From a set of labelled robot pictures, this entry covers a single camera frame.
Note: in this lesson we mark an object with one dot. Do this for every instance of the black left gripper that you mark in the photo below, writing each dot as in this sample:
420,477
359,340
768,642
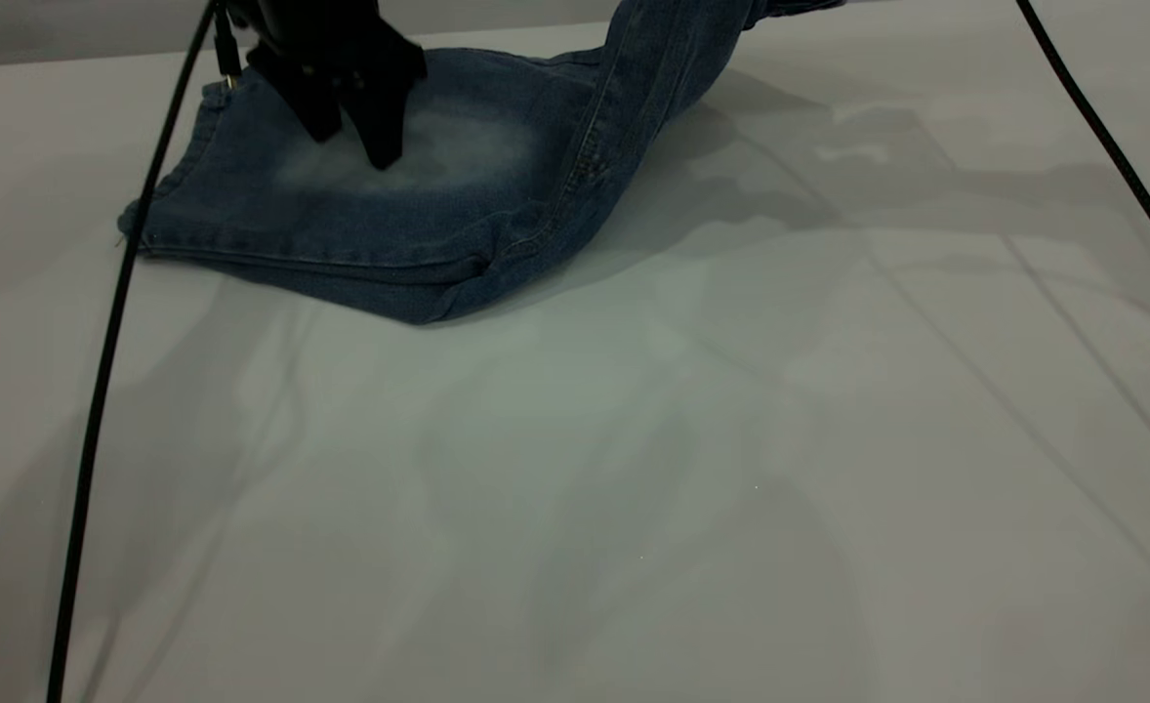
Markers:
311,29

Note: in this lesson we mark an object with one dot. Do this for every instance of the blue denim shorts basketball print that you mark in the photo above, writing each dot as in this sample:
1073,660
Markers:
497,215

